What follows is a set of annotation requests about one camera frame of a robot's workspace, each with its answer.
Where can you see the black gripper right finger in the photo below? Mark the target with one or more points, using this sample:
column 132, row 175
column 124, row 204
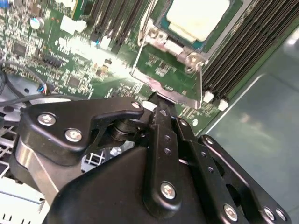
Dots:
column 233, row 168

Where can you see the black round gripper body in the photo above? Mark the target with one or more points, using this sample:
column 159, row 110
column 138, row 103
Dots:
column 105, row 198

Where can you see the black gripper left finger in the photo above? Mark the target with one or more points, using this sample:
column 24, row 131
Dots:
column 70, row 112

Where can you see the silver square CPU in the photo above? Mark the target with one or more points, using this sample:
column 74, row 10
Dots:
column 198, row 16

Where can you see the metal socket cover frame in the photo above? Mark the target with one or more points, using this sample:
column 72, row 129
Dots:
column 187, row 99

